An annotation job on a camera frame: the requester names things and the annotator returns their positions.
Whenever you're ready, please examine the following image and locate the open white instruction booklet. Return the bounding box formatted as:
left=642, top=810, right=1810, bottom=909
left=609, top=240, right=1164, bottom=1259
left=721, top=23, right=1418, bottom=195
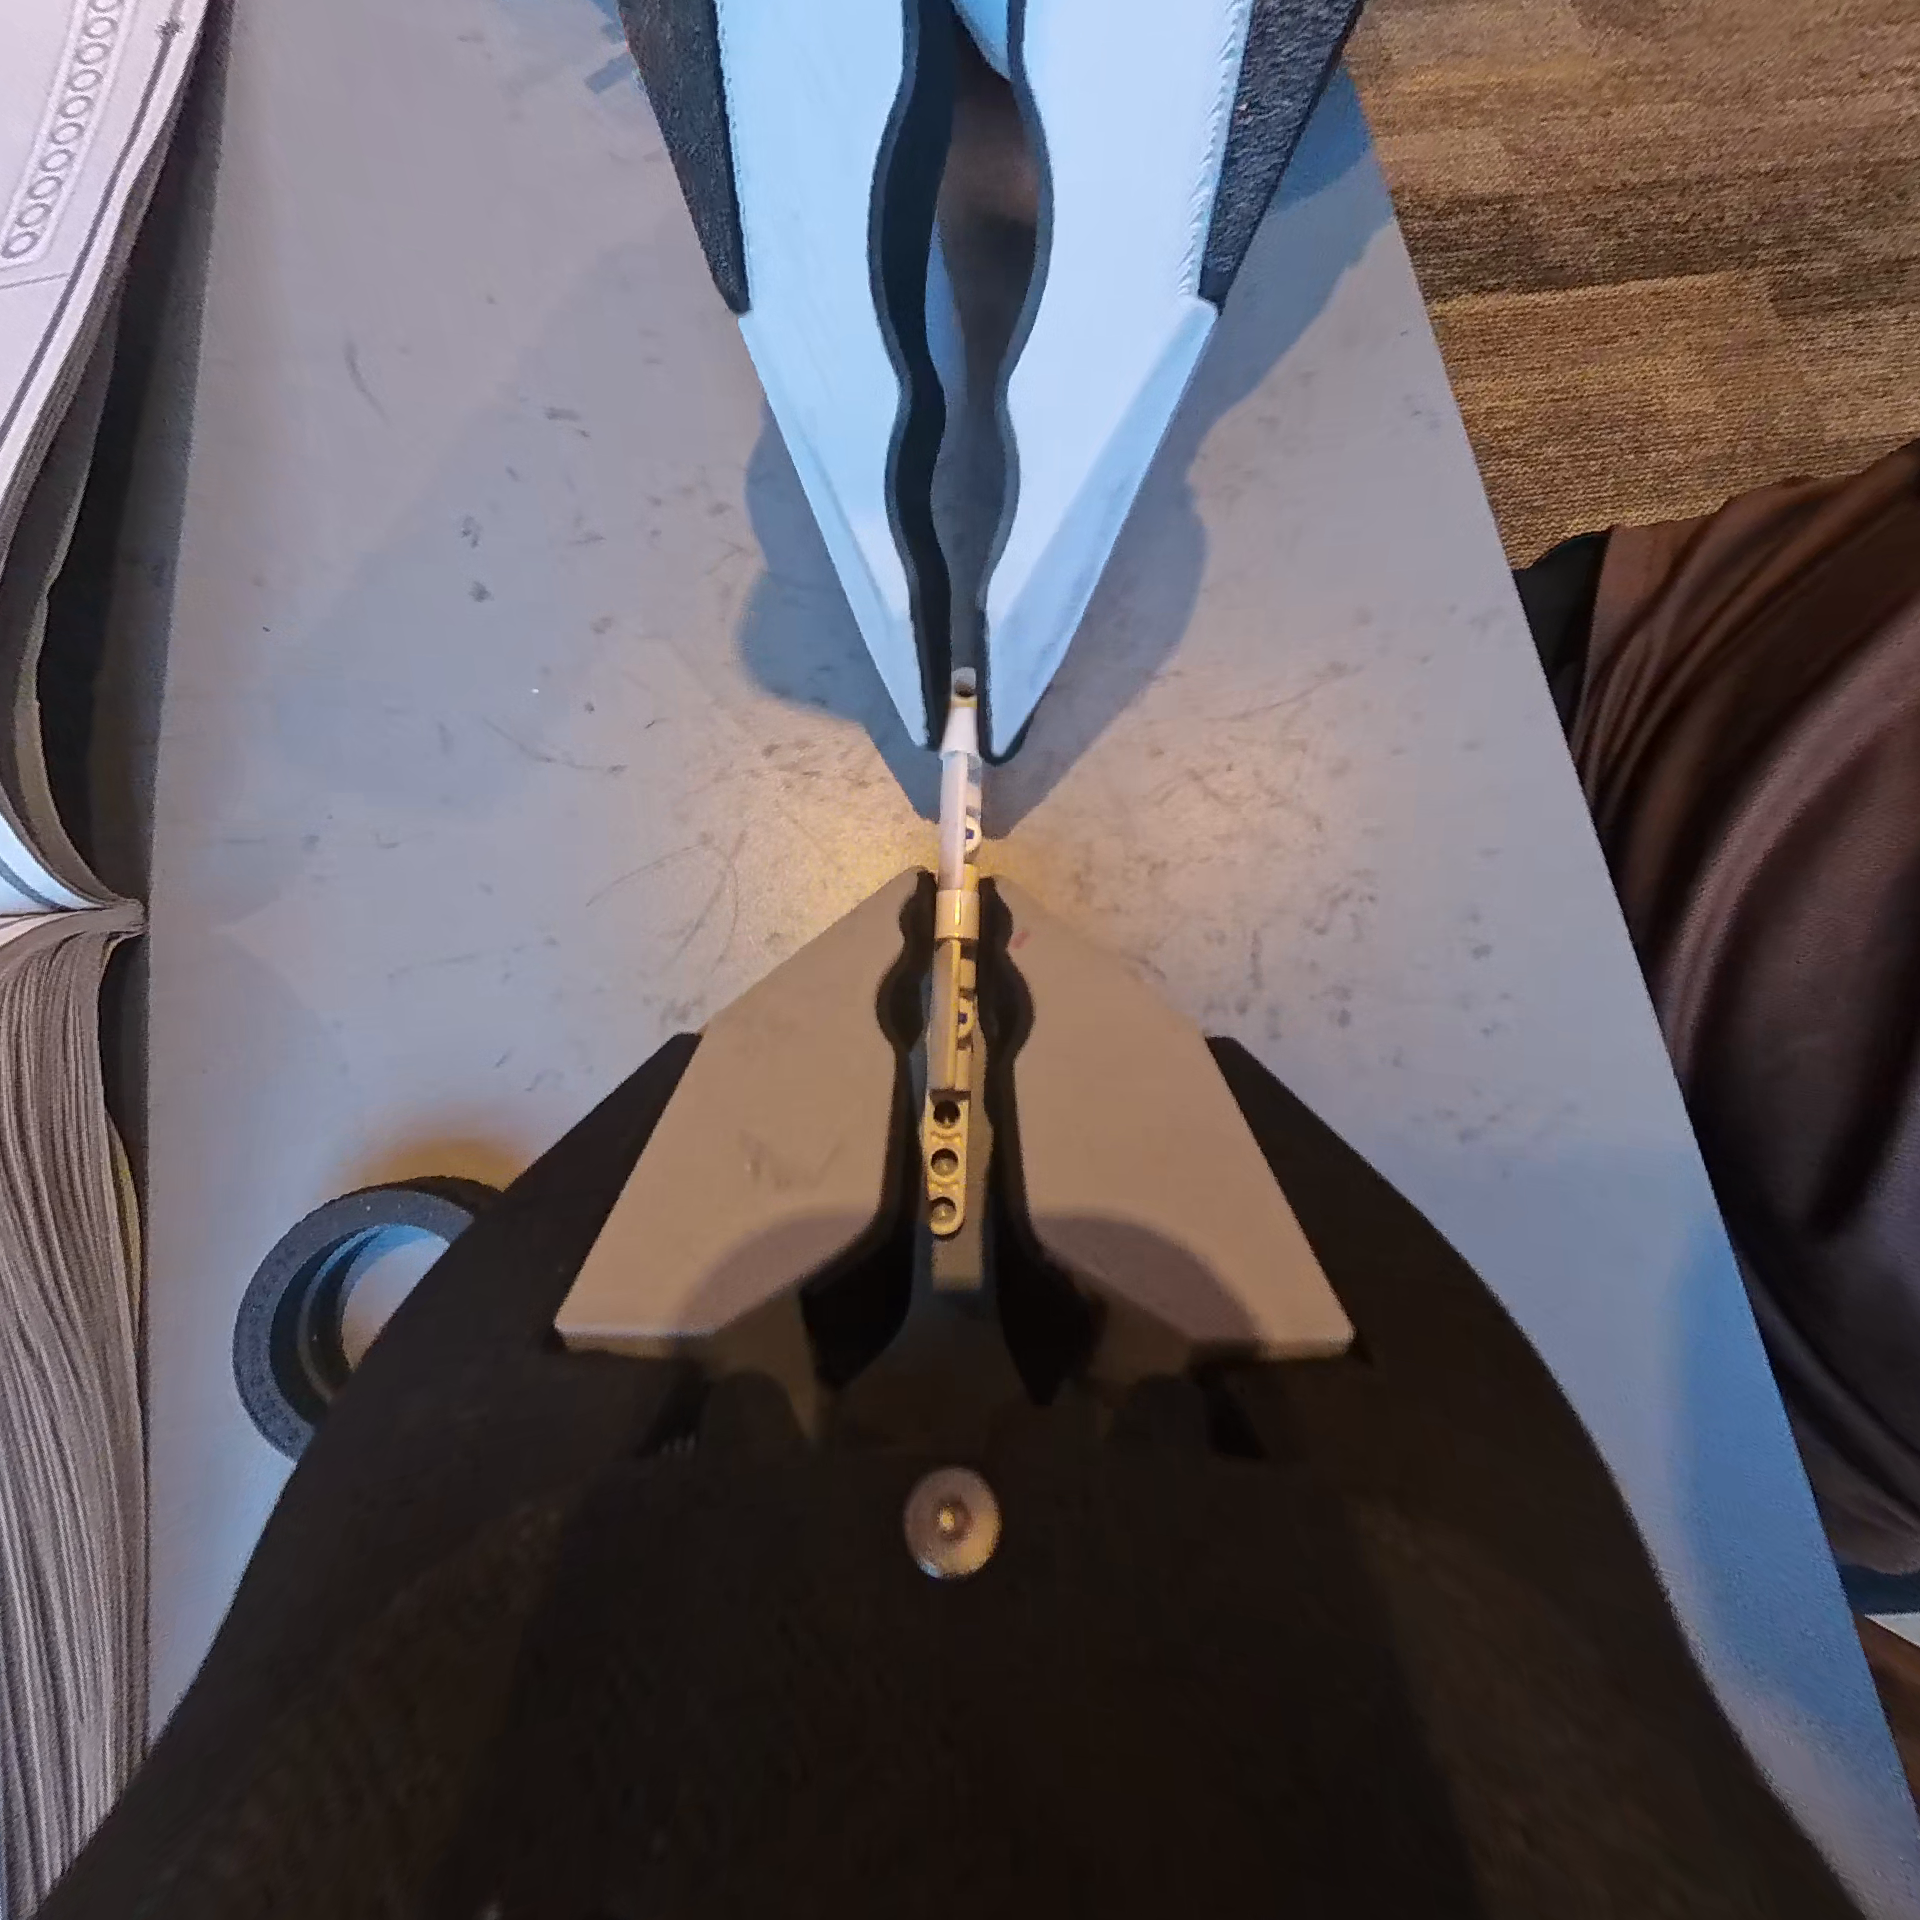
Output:
left=0, top=0, right=213, bottom=1864

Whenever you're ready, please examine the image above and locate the person's brown shirt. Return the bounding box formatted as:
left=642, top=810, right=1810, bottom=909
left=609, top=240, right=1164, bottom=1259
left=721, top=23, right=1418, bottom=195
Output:
left=1567, top=441, right=1920, bottom=1577

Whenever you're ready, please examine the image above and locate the black rubber tyre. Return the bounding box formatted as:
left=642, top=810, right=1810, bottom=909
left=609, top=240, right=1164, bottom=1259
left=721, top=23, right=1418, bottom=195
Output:
left=230, top=1178, right=504, bottom=1466

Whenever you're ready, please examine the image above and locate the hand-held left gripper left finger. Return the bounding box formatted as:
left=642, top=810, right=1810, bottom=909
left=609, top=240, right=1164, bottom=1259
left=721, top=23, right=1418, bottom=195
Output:
left=556, top=872, right=934, bottom=1396

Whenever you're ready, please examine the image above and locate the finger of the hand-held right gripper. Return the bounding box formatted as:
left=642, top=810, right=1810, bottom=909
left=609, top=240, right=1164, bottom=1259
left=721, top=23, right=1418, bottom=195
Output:
left=712, top=0, right=961, bottom=751
left=978, top=0, right=1249, bottom=756

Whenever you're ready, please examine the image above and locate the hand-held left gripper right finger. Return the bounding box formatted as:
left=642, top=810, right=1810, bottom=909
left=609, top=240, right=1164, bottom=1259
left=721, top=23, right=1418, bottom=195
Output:
left=976, top=877, right=1354, bottom=1413

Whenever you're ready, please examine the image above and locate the grey desk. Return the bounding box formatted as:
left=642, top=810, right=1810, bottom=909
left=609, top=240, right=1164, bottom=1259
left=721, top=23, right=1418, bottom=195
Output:
left=141, top=0, right=1905, bottom=1864

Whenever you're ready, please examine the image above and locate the long white toy beam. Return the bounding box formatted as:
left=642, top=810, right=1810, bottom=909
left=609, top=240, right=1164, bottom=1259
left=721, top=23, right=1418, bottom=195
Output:
left=918, top=751, right=993, bottom=1242

